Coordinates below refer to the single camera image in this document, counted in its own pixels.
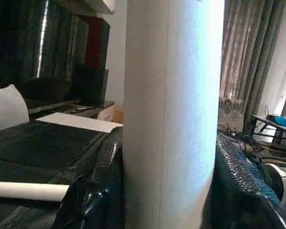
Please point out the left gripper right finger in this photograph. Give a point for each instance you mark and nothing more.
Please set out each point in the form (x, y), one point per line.
(240, 198)

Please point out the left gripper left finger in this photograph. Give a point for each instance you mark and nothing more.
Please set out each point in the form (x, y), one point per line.
(97, 195)

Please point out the white plastic table leg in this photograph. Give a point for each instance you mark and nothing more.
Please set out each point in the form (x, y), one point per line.
(171, 95)
(26, 190)

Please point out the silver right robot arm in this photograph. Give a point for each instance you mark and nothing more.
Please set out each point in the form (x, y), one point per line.
(281, 181)

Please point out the white flat board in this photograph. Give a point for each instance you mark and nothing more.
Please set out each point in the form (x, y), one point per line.
(81, 121)

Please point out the black framed side table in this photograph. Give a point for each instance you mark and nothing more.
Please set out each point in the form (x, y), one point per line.
(271, 126)

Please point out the grey cushion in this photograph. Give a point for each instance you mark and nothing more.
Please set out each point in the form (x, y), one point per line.
(7, 107)

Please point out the light draped curtain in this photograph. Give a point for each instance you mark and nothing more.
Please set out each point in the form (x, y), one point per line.
(257, 47)

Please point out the dark curtain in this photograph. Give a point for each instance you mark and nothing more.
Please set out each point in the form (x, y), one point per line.
(62, 35)

